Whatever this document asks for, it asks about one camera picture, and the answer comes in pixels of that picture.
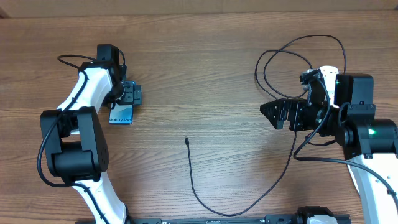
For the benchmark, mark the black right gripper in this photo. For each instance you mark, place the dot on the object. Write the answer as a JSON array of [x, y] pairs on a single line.
[[296, 112]]

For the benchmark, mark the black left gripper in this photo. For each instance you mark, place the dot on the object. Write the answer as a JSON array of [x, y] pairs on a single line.
[[132, 95]]

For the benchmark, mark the Samsung Galaxy smartphone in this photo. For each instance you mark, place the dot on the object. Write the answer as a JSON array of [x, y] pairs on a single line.
[[121, 114]]

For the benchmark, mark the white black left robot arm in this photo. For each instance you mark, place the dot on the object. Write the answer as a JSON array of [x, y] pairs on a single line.
[[74, 152]]

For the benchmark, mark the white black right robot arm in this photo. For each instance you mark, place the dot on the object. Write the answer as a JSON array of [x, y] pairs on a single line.
[[342, 106]]

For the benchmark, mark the white power strip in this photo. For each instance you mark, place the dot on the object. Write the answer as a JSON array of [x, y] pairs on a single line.
[[329, 75]]

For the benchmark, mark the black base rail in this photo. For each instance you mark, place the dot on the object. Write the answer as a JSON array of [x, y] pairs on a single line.
[[304, 215]]

